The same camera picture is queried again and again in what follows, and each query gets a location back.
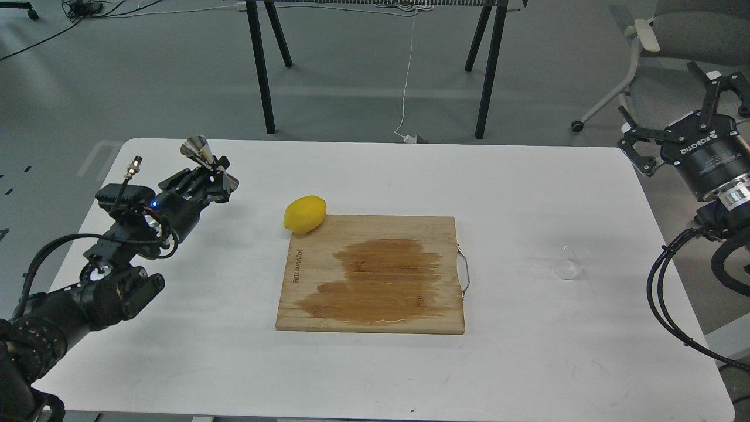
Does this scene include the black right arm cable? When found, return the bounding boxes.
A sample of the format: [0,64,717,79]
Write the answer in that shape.
[646,227,750,371]

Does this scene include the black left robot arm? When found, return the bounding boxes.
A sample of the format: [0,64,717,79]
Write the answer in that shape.
[2,157,238,421]

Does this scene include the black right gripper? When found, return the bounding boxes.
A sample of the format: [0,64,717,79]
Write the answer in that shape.
[617,61,750,203]

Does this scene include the black trestle table legs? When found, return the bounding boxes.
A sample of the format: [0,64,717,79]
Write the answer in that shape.
[243,0,528,140]

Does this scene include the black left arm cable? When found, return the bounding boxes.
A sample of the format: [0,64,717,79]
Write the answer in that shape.
[12,229,179,320]

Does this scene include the wooden cutting board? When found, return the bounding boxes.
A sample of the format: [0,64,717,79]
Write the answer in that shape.
[275,215,466,335]

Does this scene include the clear plastic measuring cup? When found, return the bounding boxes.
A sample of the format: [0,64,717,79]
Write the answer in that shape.
[553,245,592,281]

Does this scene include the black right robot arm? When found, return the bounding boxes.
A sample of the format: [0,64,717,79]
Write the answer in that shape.
[617,62,749,296]

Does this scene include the grey office chair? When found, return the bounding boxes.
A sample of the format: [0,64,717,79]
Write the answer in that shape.
[571,1,749,133]

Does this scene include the yellow lemon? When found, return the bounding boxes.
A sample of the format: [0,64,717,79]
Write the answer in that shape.
[283,195,327,233]

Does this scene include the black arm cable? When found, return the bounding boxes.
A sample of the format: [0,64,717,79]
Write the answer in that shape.
[12,229,179,320]
[646,227,750,371]

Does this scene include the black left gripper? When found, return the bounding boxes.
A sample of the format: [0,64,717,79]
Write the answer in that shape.
[149,156,232,244]

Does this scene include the steel double jigger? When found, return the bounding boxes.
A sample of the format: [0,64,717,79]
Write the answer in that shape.
[180,135,239,199]

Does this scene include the white power cable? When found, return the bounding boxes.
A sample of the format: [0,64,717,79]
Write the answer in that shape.
[94,0,437,145]

